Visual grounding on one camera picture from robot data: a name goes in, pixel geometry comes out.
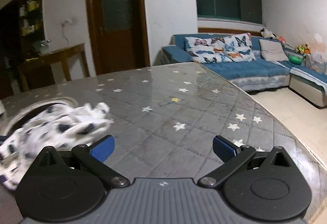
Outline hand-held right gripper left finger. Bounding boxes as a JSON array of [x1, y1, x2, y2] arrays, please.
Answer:
[[29, 135, 131, 188]]

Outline dark wooden shelf cabinet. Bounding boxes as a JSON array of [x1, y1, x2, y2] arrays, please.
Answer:
[[0, 0, 46, 99]]

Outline row of shelf bottles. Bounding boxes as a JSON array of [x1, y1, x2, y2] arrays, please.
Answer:
[[19, 0, 41, 37]]

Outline black and white plush toy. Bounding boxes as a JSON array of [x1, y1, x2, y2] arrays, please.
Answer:
[[260, 28, 278, 40]]

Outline round built-in induction cooker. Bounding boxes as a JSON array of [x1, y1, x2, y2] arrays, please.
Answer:
[[4, 97, 77, 138]]

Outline grey star-patterned tablecloth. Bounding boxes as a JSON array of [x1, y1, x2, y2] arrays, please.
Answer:
[[0, 62, 327, 224]]

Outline blue corner sofa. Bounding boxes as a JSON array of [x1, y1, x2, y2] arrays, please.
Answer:
[[161, 32, 327, 108]]

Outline plain grey pillow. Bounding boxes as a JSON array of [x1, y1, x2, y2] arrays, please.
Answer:
[[259, 39, 289, 62]]

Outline wooden side table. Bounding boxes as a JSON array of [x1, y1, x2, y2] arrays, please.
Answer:
[[18, 43, 90, 92]]

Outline white polka dot pants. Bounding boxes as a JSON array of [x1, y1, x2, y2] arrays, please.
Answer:
[[0, 102, 114, 190]]

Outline colourful plush toy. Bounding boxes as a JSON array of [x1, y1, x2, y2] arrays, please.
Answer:
[[295, 44, 311, 55]]

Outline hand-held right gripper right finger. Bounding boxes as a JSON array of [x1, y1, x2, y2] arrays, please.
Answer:
[[198, 135, 298, 188]]

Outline brown wooden door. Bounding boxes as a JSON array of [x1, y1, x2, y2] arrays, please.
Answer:
[[85, 0, 151, 76]]

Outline butterfly print pillow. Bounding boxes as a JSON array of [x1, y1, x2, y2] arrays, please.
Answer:
[[184, 37, 232, 64], [222, 33, 256, 62]]

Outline thin wall socket cable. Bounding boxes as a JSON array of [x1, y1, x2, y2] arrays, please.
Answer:
[[62, 23, 70, 43]]

